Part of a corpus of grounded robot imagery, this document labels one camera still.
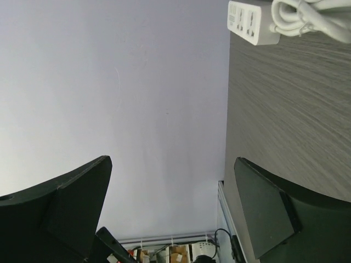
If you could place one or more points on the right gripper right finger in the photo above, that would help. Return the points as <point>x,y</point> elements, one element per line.
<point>287,222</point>

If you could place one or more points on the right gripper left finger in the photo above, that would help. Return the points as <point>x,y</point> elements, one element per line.
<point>55,221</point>

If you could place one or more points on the white power strip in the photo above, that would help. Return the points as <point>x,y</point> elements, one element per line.
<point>251,20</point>

